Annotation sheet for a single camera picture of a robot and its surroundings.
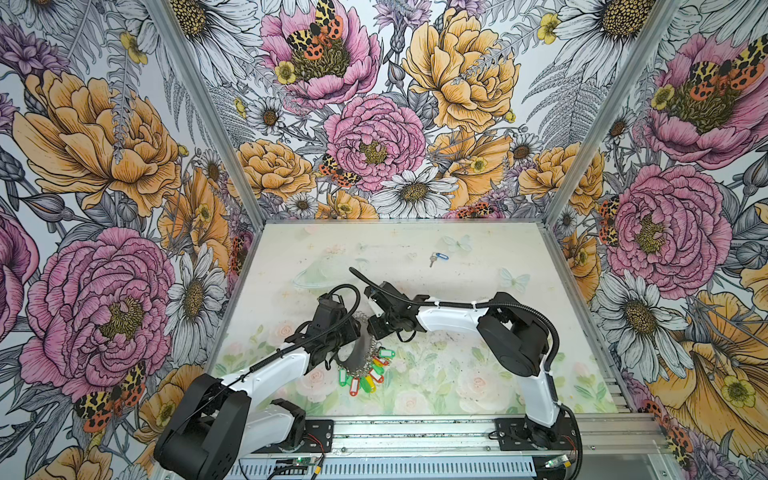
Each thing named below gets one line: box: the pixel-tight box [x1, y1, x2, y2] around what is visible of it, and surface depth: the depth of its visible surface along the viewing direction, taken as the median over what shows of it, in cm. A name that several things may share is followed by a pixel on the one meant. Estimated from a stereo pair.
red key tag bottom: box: [350, 377, 360, 397], surface depth 84 cm
